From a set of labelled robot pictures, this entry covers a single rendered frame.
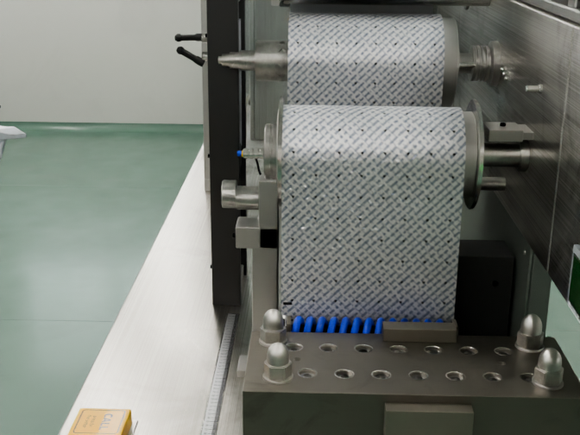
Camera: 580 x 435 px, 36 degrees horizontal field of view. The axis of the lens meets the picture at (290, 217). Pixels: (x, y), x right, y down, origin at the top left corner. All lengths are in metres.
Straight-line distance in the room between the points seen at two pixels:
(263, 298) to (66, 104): 5.83
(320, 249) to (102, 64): 5.82
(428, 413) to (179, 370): 0.47
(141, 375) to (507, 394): 0.56
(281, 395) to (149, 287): 0.67
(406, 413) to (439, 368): 0.10
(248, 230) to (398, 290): 0.23
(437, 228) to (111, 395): 0.52
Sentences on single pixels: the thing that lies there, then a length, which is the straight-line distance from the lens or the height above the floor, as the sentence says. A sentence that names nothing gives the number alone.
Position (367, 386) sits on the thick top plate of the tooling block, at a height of 1.03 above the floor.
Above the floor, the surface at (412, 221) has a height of 1.17.
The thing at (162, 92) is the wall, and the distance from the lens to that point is 6.89.
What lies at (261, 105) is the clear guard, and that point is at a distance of 2.20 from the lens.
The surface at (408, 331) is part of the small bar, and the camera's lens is 1.17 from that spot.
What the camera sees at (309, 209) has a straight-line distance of 1.17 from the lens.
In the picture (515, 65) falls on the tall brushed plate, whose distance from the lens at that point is 1.34.
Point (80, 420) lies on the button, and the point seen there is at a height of 0.92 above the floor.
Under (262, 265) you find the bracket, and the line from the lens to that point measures 1.29.
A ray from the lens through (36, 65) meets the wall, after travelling 7.07.
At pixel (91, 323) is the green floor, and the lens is 3.71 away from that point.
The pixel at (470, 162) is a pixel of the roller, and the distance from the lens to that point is 1.18.
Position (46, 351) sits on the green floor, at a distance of 3.52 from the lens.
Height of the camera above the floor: 1.55
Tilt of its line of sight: 18 degrees down
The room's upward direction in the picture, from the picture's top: 1 degrees clockwise
